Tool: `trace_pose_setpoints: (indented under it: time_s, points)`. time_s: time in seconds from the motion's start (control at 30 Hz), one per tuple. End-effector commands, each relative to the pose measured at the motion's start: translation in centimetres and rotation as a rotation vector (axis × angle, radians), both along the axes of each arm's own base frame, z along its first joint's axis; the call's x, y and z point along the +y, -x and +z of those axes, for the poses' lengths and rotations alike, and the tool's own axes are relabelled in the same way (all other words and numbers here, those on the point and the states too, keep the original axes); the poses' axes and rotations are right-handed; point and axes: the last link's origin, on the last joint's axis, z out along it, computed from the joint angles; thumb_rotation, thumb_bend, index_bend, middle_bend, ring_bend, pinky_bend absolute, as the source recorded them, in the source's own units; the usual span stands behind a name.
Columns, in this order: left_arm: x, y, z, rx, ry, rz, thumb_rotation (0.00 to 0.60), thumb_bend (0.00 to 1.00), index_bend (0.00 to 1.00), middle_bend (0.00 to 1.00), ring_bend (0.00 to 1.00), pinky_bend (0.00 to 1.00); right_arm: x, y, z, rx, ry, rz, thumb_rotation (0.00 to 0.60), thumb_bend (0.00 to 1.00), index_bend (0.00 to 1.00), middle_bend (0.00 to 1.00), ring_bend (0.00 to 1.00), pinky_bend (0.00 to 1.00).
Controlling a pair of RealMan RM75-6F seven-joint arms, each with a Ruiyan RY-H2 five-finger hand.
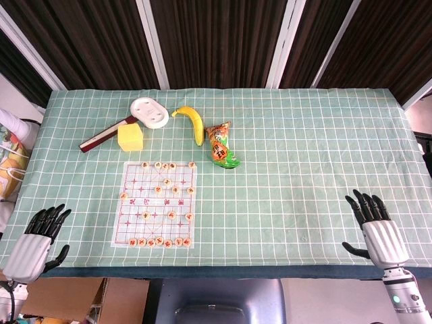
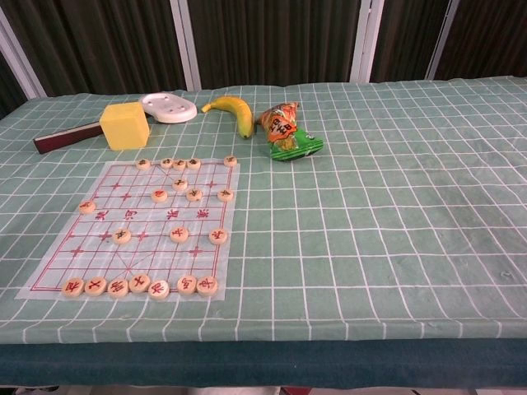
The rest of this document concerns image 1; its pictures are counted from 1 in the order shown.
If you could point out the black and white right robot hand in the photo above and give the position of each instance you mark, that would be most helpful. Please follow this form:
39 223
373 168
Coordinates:
384 241

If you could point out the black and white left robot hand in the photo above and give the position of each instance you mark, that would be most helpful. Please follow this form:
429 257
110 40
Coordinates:
28 251

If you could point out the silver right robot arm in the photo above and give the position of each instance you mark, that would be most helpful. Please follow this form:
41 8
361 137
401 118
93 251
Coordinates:
405 297

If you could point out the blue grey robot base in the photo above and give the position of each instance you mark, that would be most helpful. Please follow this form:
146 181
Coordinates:
219 300

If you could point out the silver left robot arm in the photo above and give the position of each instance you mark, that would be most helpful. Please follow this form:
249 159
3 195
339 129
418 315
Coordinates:
11 297

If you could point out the round wooden chess piece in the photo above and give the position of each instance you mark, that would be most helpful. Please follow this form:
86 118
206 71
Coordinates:
175 190
146 215
191 164
171 214
145 164
142 242
189 216
168 243
191 190
133 242
158 190
177 241
150 243
165 166
157 165
159 240
186 242
172 165
166 182
124 195

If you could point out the brown cardboard box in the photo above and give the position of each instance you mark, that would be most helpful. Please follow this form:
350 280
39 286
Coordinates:
67 298

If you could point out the white cabinet panel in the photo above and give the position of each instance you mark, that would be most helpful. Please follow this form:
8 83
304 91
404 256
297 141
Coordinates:
334 300

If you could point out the colourful printed bag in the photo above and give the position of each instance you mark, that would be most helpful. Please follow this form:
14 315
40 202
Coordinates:
11 162

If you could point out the green checked tablecloth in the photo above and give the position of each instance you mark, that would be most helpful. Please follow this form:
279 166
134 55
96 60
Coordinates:
270 175

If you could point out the translucent Chinese chess board sheet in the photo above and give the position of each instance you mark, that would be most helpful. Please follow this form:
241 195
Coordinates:
155 202

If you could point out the dark red folded fan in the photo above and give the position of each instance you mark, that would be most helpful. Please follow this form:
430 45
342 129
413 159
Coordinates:
101 135

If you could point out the yellow foam cube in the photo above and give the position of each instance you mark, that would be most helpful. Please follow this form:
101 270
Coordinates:
130 137

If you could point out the blue table edge cloth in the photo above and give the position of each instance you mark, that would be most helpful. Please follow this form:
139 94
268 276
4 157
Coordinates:
216 272

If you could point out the white oval plastic dish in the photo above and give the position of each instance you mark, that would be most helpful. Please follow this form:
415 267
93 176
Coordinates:
149 112

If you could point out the orange green snack bag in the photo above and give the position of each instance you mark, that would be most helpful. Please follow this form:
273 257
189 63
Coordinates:
221 145

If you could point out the yellow banana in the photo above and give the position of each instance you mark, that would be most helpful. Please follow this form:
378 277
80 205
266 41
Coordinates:
197 123

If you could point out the dark brown curtain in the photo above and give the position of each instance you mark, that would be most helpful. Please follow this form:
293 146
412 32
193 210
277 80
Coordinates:
219 44

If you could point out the white frame post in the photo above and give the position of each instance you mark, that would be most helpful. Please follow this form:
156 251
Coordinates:
285 44
334 44
153 44
30 50
418 94

